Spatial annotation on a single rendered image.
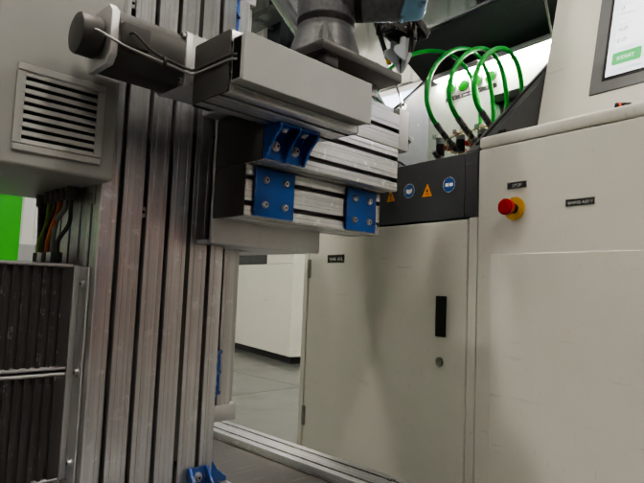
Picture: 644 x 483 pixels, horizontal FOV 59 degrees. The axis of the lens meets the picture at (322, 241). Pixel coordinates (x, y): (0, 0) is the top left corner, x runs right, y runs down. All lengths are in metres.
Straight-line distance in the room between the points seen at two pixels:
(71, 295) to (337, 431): 0.98
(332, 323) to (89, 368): 0.92
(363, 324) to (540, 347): 0.56
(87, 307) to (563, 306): 0.90
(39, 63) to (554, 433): 1.13
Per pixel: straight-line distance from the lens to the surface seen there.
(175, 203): 1.06
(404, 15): 1.20
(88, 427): 1.02
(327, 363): 1.78
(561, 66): 1.69
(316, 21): 1.16
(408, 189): 1.54
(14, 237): 4.49
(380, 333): 1.59
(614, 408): 1.22
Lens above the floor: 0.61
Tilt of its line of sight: 5 degrees up
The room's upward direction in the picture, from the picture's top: 2 degrees clockwise
